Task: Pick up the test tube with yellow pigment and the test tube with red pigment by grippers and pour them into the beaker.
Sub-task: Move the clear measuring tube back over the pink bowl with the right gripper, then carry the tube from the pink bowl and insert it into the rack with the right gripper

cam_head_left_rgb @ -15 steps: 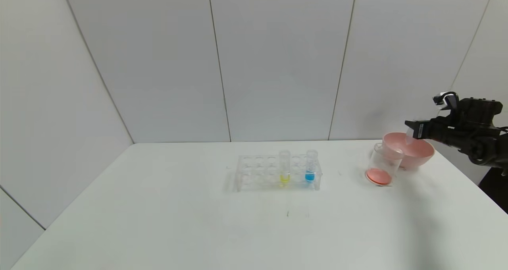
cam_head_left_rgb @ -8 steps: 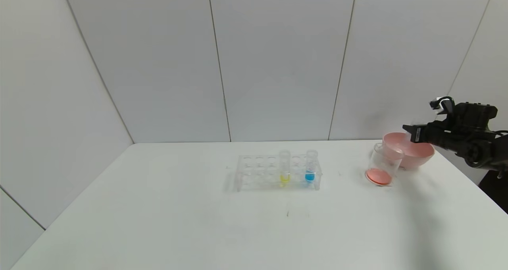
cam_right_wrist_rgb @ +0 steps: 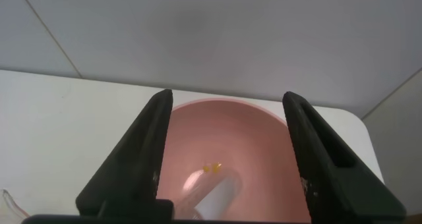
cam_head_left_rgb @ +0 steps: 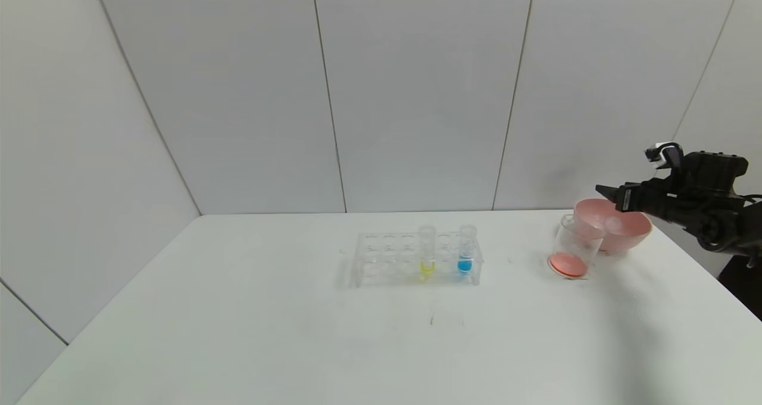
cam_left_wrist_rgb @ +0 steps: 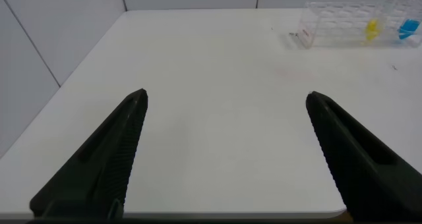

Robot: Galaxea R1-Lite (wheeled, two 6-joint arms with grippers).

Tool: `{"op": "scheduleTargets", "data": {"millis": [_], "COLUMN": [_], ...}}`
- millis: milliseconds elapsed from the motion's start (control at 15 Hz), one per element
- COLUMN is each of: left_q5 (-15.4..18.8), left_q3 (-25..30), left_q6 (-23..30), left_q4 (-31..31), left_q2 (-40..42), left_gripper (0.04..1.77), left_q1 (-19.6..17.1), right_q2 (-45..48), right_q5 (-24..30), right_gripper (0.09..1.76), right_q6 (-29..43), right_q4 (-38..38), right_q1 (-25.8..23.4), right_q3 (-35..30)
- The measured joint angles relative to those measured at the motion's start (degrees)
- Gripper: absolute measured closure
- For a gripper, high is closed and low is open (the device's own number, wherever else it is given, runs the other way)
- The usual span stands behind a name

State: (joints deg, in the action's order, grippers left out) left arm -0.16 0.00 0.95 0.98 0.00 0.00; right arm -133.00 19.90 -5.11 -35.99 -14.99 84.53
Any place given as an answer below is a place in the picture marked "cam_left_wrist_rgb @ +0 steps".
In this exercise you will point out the test tube with yellow liquid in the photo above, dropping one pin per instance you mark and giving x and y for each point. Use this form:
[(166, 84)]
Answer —
[(372, 29)]

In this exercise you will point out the clear acrylic test tube rack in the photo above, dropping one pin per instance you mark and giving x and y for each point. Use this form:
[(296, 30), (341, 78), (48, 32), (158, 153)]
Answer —
[(336, 23)]

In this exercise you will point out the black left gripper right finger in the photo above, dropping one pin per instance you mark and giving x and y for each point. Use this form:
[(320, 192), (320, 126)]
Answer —
[(369, 168)]

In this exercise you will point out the test tube with blue liquid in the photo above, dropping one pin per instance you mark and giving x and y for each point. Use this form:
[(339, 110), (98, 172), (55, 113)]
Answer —
[(409, 28)]

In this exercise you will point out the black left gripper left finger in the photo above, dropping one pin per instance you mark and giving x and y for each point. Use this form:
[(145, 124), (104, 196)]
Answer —
[(99, 164)]

